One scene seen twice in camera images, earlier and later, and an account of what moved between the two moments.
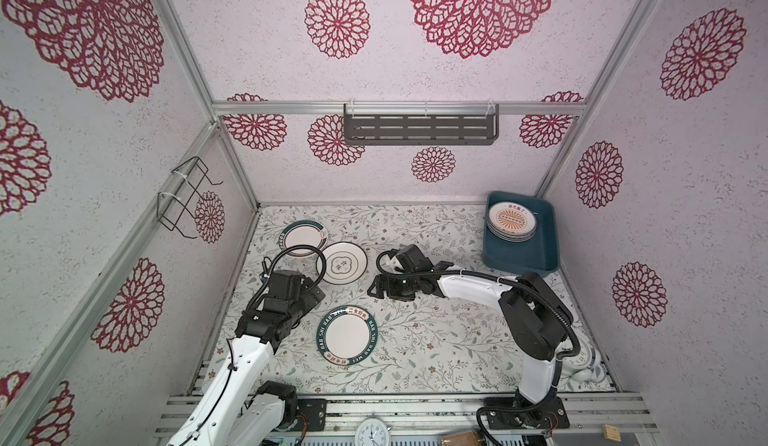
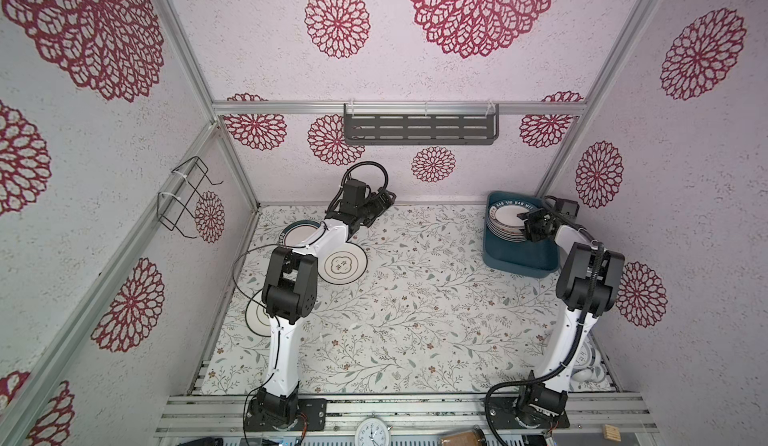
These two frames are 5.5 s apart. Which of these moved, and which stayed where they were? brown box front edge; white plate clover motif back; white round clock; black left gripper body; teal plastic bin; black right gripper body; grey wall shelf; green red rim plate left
Moved: black right gripper body; black left gripper body
Stayed: brown box front edge; teal plastic bin; green red rim plate left; white plate clover motif back; white round clock; grey wall shelf
